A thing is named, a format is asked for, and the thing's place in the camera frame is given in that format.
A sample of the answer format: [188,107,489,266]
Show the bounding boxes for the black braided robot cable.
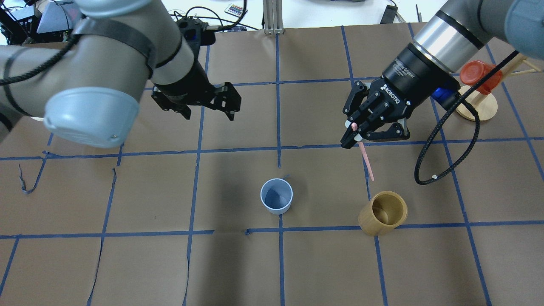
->
[414,50,520,186]

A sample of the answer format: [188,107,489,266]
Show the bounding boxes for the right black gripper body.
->
[370,43,460,119]

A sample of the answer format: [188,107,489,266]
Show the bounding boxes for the blue-grey plastic cup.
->
[260,178,294,215]

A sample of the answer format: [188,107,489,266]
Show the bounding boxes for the bamboo chopstick holder cup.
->
[357,190,408,236]

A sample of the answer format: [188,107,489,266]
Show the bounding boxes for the aluminium frame post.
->
[263,0,284,35]

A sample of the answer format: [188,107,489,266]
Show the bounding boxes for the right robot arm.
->
[345,0,543,142]

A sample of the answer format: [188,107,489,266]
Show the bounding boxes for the black computer box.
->
[37,0,83,34]

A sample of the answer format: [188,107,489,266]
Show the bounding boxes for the pink chopstick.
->
[354,134,375,181]

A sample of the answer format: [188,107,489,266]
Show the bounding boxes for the wooden mug tree stand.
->
[459,54,543,121]

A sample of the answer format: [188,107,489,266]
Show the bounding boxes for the remote control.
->
[224,3,247,18]

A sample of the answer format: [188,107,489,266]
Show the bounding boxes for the orange mug on stand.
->
[460,60,503,95]

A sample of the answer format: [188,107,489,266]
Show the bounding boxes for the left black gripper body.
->
[152,64,215,109]

